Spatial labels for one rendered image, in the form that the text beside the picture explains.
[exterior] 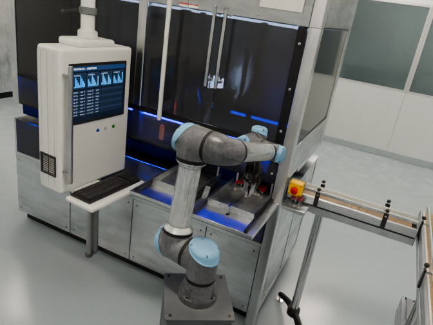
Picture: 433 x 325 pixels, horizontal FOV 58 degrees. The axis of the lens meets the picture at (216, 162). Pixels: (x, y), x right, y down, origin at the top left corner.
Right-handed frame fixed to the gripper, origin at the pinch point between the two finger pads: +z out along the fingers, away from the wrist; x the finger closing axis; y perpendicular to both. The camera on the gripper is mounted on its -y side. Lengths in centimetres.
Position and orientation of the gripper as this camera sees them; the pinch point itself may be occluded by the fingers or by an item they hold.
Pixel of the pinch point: (249, 194)
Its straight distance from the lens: 195.9
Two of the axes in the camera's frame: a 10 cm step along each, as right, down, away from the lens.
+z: -1.4, 9.2, 3.7
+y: -4.3, 2.8, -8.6
